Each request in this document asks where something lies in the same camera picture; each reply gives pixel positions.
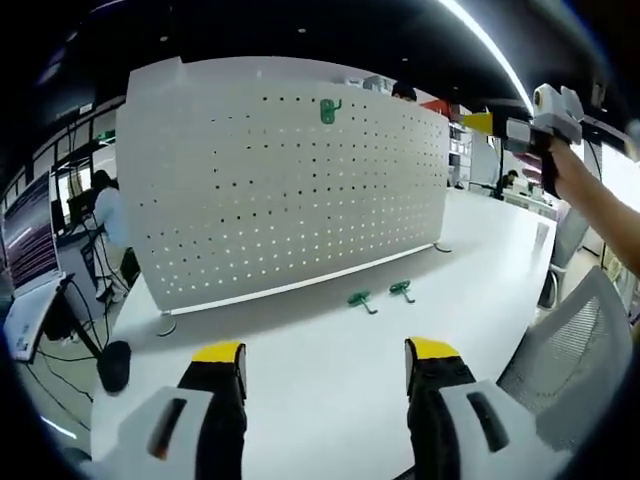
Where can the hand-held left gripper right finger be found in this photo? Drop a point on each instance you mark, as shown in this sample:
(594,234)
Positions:
(450,425)

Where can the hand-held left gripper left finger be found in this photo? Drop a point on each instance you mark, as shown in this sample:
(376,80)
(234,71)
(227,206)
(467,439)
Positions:
(200,425)

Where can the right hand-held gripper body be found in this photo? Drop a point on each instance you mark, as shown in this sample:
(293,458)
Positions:
(557,115)

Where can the green hook assembly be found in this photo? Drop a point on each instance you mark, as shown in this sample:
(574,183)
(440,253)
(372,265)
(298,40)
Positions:
(400,287)
(327,111)
(359,299)

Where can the white perforated mounting plate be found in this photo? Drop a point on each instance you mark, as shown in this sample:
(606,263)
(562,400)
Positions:
(280,200)

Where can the person's right hand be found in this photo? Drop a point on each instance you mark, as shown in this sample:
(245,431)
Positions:
(570,165)

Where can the curved ceiling light strip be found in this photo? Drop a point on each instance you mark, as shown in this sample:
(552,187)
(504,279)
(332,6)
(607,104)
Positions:
(500,51)

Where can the black computer mouse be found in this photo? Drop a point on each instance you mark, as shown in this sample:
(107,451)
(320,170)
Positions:
(115,365)

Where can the grey mesh office chair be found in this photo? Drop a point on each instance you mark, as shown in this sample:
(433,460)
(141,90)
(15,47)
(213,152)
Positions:
(580,350)

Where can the silver laptop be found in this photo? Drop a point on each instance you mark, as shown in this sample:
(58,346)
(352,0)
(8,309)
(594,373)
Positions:
(30,230)

